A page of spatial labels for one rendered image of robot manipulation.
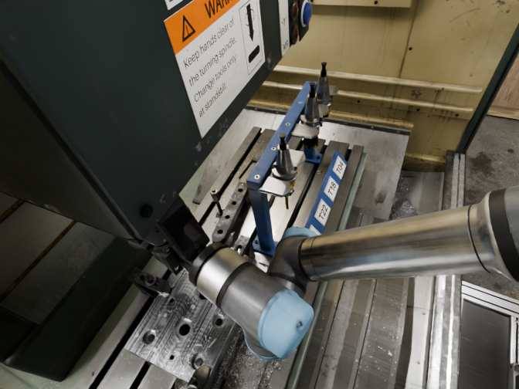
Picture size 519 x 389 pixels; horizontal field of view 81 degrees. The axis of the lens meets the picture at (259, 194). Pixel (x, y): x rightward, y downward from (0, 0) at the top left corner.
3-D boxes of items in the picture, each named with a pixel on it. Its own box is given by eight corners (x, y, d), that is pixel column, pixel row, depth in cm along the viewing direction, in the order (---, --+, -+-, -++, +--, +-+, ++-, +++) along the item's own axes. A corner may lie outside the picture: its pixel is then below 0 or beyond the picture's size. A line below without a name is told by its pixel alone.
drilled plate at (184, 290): (258, 283, 87) (256, 275, 83) (208, 394, 71) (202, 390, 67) (191, 258, 95) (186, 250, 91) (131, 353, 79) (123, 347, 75)
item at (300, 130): (320, 129, 87) (320, 126, 86) (314, 140, 84) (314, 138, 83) (296, 124, 89) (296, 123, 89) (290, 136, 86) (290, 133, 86)
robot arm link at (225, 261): (211, 295, 38) (252, 248, 42) (186, 275, 40) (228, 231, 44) (221, 315, 44) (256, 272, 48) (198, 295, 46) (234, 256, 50)
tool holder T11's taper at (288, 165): (277, 160, 78) (275, 140, 73) (294, 162, 77) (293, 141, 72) (273, 173, 75) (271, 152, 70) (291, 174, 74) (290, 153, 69)
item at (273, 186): (293, 184, 74) (293, 181, 74) (286, 199, 71) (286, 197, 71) (267, 177, 77) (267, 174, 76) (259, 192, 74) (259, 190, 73)
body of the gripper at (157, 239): (151, 257, 52) (201, 300, 47) (132, 230, 45) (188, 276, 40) (184, 226, 56) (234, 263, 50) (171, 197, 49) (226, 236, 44)
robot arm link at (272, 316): (283, 370, 40) (283, 356, 33) (221, 318, 45) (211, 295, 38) (315, 321, 44) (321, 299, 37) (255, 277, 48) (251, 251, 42)
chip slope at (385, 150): (397, 172, 151) (411, 130, 131) (368, 304, 111) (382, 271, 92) (236, 140, 181) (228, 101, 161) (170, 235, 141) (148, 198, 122)
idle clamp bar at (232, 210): (253, 194, 115) (251, 183, 110) (226, 254, 99) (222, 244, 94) (241, 192, 116) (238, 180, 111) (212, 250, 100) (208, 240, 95)
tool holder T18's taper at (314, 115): (309, 109, 90) (309, 89, 85) (322, 114, 88) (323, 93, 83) (300, 118, 88) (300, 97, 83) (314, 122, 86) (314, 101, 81)
